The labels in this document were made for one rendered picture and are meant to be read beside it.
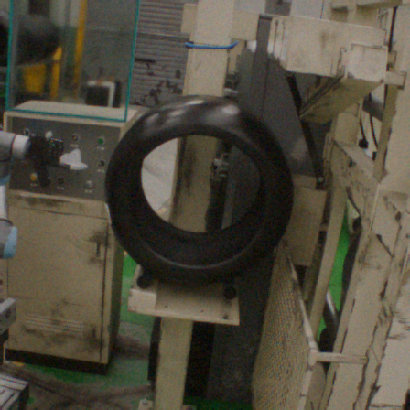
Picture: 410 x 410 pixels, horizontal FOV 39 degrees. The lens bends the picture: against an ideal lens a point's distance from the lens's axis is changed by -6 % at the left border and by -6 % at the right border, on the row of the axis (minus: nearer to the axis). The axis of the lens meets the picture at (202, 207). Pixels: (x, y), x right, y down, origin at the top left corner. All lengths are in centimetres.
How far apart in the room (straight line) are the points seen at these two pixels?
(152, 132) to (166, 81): 958
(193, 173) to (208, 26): 54
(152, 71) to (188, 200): 925
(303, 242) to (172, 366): 77
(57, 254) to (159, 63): 883
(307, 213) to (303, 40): 84
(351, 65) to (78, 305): 186
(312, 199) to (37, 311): 145
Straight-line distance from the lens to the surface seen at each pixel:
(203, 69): 215
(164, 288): 216
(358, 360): 157
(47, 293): 289
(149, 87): 1146
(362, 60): 147
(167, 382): 259
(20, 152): 200
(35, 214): 275
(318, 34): 154
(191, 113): 180
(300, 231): 222
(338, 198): 222
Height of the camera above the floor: 173
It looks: 18 degrees down
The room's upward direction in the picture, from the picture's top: 7 degrees clockwise
